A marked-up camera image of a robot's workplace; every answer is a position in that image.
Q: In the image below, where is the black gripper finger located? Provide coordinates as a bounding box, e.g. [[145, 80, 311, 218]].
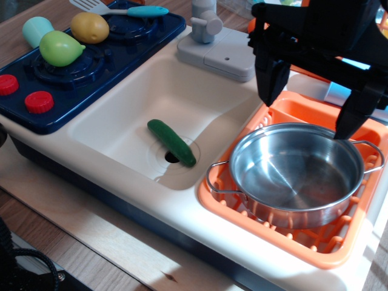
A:
[[255, 55, 291, 106], [334, 87, 379, 139]]

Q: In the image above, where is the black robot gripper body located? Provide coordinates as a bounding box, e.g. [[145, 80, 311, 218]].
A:
[[248, 1, 387, 109]]

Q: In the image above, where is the stainless steel pan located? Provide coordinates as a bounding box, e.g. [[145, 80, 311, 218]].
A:
[[226, 122, 370, 229]]

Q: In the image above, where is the cream toy sink unit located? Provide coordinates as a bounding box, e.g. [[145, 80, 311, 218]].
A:
[[1, 41, 387, 290]]

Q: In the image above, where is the orange plastic drying rack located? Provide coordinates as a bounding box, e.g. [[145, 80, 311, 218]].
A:
[[198, 92, 385, 269]]

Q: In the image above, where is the grey toy faucet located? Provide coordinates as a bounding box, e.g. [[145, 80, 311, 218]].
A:
[[177, 1, 255, 82]]

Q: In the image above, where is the green toy cucumber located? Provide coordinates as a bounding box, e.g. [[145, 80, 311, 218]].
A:
[[147, 119, 196, 167]]

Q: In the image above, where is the yellow toy potato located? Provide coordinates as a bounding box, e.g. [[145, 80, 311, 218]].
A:
[[70, 12, 110, 44]]

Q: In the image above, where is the green toy pear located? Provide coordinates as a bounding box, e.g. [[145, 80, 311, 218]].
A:
[[39, 30, 86, 67]]

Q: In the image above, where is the red stove knob right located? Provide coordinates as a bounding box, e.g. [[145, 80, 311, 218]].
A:
[[24, 91, 55, 114]]

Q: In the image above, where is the red stove knob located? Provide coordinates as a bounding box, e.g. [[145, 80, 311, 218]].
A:
[[24, 91, 55, 114], [0, 74, 19, 96]]

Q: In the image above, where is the dark blue toy stove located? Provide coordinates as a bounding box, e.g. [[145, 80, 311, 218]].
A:
[[1, 13, 186, 135]]

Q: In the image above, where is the light teal plastic cup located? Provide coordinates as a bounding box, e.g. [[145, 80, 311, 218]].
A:
[[22, 16, 54, 49]]

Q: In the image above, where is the red stove knob left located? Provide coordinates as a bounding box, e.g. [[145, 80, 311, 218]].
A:
[[0, 74, 19, 96]]

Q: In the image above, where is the white spatula teal handle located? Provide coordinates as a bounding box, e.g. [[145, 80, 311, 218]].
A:
[[69, 0, 169, 18]]

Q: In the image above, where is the black cable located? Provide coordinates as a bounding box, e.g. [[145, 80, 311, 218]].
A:
[[0, 216, 60, 291]]

